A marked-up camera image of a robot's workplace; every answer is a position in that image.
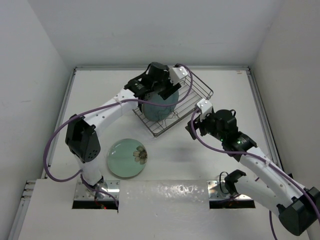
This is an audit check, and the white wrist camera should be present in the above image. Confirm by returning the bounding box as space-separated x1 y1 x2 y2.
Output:
169 65 189 85
196 98 213 116

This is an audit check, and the black wire dish rack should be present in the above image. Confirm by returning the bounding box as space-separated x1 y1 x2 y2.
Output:
133 72 214 138

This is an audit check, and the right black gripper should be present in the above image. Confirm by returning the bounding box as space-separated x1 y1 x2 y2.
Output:
185 110 225 142

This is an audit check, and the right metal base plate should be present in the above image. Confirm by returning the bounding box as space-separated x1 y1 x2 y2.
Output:
207 180 251 201

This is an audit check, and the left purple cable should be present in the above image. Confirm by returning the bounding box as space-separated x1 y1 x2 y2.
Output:
42 63 193 201

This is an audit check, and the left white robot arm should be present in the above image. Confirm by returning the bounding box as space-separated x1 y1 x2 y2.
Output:
65 62 188 187

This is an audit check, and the metal base plate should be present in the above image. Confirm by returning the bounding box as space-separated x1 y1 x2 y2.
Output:
207 180 251 201
73 180 120 201

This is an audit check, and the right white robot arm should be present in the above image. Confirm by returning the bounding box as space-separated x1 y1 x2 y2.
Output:
186 108 320 236

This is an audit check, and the light green flower plate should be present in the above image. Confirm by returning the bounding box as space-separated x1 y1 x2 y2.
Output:
106 138 148 178

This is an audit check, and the plain teal blue plate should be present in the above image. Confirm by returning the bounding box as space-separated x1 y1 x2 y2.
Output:
140 91 179 122

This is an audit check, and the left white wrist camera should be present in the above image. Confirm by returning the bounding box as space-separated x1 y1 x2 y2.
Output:
169 65 189 85

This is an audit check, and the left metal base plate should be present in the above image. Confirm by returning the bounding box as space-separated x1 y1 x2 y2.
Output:
73 180 120 201

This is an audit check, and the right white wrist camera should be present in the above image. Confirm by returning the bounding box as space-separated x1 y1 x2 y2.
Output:
196 98 213 116

